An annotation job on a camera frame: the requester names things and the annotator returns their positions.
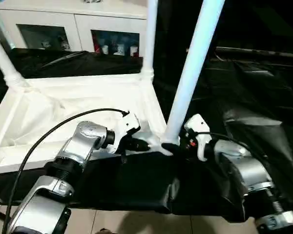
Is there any white plastic table top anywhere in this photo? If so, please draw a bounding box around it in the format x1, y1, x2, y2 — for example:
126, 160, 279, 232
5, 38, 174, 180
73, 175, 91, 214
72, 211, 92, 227
0, 72, 180, 176

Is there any white plastic table leg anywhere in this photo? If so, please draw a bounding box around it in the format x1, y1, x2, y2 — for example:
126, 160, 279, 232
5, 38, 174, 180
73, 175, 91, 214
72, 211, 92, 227
164, 0, 226, 145
141, 0, 160, 77
0, 9, 25, 89

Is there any black glossy mat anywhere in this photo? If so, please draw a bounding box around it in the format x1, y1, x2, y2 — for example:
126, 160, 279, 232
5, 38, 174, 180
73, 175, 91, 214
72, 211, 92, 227
0, 47, 293, 224

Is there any black long pole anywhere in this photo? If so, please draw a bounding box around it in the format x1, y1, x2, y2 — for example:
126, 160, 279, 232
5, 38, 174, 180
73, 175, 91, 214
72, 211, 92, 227
214, 46, 293, 56

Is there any white cabinet with glass doors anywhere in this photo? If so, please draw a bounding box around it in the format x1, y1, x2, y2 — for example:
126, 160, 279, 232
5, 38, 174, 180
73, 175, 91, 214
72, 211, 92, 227
0, 0, 148, 59

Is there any black backdrop cloth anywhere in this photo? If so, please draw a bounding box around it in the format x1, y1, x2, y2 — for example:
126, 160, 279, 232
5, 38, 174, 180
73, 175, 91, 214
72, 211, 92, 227
146, 0, 293, 53

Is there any grey brown curtain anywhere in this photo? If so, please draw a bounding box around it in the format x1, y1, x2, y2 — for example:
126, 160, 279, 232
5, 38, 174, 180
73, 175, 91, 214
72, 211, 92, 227
0, 11, 13, 51

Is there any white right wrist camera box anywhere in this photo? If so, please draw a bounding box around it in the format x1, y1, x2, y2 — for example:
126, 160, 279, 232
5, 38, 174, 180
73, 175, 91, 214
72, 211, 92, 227
184, 114, 211, 162

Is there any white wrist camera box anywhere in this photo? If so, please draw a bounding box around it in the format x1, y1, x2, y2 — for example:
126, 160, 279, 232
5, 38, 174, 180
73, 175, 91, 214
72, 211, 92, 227
184, 114, 211, 162
113, 111, 142, 155

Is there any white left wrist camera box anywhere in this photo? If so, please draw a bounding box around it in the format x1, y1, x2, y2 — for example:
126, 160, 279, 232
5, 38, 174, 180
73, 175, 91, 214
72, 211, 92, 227
113, 111, 142, 155

